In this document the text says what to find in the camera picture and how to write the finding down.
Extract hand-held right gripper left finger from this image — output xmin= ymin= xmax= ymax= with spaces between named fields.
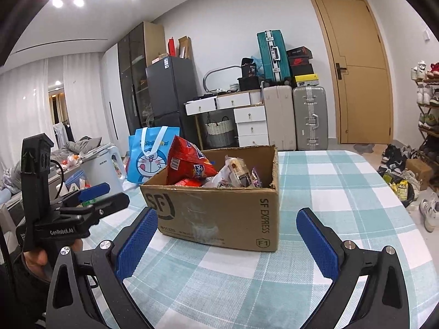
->
xmin=44 ymin=207 xmax=159 ymax=329

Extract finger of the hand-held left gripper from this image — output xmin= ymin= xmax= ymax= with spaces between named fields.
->
xmin=55 ymin=192 xmax=130 ymax=229
xmin=51 ymin=183 xmax=111 ymax=210

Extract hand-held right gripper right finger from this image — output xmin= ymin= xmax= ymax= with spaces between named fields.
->
xmin=296 ymin=207 xmax=410 ymax=329

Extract red packet with white label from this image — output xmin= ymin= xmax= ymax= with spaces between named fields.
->
xmin=175 ymin=177 xmax=207 ymax=188

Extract brown cardboard box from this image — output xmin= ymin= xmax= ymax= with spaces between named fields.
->
xmin=139 ymin=145 xmax=279 ymax=253

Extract red triangular chip bag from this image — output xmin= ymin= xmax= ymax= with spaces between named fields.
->
xmin=167 ymin=135 xmax=219 ymax=186

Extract small purple snack packet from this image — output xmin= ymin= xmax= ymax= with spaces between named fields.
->
xmin=250 ymin=168 xmax=264 ymax=189

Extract person's left forearm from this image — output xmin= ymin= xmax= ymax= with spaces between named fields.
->
xmin=0 ymin=257 xmax=55 ymax=329

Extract person's left hand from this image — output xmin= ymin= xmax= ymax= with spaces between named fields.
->
xmin=22 ymin=238 xmax=85 ymax=268

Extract white electric kettle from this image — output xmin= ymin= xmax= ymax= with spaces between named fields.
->
xmin=82 ymin=145 xmax=126 ymax=196

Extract grey clothing pile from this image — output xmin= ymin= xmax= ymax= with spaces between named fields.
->
xmin=65 ymin=136 xmax=103 ymax=155

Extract blue cartoon tote bag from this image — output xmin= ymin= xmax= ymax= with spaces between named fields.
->
xmin=128 ymin=126 xmax=181 ymax=183

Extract white curtains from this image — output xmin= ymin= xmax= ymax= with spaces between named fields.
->
xmin=0 ymin=53 xmax=105 ymax=186

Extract yellow bag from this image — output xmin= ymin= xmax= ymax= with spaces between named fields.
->
xmin=391 ymin=180 xmax=413 ymax=200

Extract white wardrobe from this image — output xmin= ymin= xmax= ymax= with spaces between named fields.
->
xmin=101 ymin=43 xmax=131 ymax=144

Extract black sneakers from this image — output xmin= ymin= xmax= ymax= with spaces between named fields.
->
xmin=377 ymin=144 xmax=410 ymax=175

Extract white sneakers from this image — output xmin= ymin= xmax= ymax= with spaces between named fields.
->
xmin=419 ymin=192 xmax=439 ymax=232

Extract small cardboard box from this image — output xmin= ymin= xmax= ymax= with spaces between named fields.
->
xmin=405 ymin=158 xmax=433 ymax=191

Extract silver suitcase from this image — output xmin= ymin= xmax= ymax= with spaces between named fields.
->
xmin=292 ymin=86 xmax=329 ymax=151

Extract grey refrigerator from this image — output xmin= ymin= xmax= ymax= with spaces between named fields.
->
xmin=146 ymin=56 xmax=195 ymax=144

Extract woven basket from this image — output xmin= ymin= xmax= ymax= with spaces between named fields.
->
xmin=205 ymin=117 xmax=236 ymax=148

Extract dark glass cabinet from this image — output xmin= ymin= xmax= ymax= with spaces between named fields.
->
xmin=117 ymin=21 xmax=166 ymax=135

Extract beige suitcase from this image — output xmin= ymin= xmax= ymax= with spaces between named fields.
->
xmin=262 ymin=85 xmax=297 ymax=151

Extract white drawer desk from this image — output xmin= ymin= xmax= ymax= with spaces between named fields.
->
xmin=185 ymin=89 xmax=270 ymax=148

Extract yellow black shoe box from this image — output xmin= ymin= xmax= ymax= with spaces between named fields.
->
xmin=294 ymin=73 xmax=319 ymax=87

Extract shoe rack with shoes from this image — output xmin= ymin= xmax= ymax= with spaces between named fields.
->
xmin=412 ymin=62 xmax=439 ymax=192

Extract tall brown cardboard carton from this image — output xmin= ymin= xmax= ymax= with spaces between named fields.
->
xmin=178 ymin=36 xmax=192 ymax=59

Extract wide black box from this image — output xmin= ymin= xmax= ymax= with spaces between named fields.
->
xmin=238 ymin=76 xmax=264 ymax=92

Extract wooden door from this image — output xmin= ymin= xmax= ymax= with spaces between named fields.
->
xmin=308 ymin=0 xmax=393 ymax=144

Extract small black printed box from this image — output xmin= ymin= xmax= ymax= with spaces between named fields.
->
xmin=241 ymin=58 xmax=258 ymax=78

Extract teal suitcase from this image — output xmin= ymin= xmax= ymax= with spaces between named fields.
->
xmin=257 ymin=30 xmax=292 ymax=85

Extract silver arched frame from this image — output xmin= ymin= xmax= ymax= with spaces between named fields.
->
xmin=202 ymin=65 xmax=241 ymax=93

